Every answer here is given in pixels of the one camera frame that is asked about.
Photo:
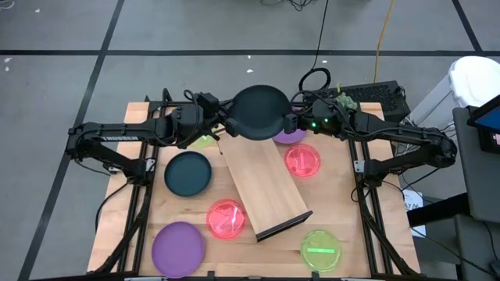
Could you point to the white paper label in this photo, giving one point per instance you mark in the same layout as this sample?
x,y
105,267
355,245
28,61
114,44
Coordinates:
x,y
414,203

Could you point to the wooden shelf black metal frame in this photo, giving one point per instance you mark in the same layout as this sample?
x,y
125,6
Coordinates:
x,y
265,183

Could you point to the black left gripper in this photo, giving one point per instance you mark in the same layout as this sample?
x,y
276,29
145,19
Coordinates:
x,y
216,122

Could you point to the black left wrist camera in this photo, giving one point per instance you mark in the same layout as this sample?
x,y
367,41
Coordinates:
x,y
207,104

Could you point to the translucent red plate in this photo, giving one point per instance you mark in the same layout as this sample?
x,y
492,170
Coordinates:
x,y
226,219
302,161

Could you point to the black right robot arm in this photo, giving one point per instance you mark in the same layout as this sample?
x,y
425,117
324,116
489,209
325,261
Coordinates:
x,y
390,130

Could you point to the white bin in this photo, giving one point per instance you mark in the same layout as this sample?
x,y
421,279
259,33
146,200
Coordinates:
x,y
468,82

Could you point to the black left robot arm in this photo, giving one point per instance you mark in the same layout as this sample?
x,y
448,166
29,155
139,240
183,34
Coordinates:
x,y
117,130

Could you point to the black perforated computer case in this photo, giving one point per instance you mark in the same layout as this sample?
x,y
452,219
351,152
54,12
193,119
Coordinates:
x,y
379,95

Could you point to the grey cart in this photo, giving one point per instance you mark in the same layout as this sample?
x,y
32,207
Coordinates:
x,y
482,187

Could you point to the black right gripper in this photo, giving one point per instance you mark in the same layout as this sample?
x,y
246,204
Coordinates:
x,y
305,123

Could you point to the translucent green plate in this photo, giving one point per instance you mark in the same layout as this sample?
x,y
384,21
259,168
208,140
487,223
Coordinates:
x,y
320,251
203,142

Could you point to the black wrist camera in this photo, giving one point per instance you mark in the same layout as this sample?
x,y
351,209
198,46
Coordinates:
x,y
322,111
207,104

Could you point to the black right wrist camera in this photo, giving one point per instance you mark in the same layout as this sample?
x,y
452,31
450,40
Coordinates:
x,y
322,111

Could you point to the purple plate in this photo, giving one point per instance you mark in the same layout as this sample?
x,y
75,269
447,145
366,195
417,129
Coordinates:
x,y
291,137
178,250

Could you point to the tablet screen device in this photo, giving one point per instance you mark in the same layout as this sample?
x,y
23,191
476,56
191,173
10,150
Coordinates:
x,y
488,119

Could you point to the dark teal plate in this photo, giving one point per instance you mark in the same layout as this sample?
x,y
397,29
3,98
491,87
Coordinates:
x,y
187,173
259,111

